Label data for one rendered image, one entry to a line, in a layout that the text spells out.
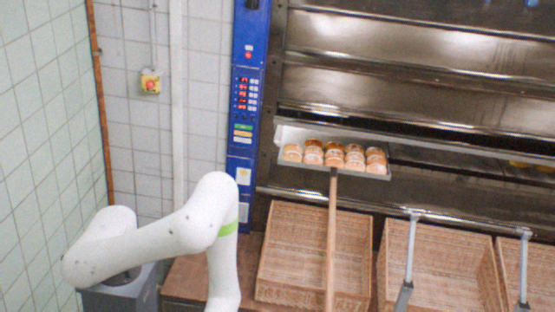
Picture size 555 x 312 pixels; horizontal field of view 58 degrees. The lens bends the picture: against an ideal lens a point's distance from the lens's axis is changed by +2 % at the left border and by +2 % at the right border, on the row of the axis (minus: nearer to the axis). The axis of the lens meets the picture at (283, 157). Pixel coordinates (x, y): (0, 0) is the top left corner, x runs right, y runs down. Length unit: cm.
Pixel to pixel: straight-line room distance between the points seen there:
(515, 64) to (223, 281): 155
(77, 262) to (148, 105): 123
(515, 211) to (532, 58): 83
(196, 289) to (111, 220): 103
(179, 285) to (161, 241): 129
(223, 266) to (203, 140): 116
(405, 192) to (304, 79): 82
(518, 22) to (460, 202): 94
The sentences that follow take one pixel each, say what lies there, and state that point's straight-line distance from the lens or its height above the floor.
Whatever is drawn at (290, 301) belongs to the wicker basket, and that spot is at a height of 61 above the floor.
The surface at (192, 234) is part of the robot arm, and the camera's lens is 124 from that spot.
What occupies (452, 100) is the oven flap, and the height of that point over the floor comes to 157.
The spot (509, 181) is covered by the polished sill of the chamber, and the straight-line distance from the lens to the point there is 271.
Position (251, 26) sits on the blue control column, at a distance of 224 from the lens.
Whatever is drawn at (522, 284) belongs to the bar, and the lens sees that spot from 241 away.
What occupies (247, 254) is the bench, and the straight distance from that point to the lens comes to 273.
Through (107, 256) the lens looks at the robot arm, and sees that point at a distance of 145.
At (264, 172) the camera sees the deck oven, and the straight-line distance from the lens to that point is 261.
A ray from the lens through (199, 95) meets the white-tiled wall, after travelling 246.
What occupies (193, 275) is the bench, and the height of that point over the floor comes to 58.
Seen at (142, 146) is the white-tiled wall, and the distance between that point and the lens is 272.
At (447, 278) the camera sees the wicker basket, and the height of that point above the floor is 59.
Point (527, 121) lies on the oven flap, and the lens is 254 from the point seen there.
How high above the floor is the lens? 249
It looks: 33 degrees down
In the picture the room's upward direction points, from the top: 7 degrees clockwise
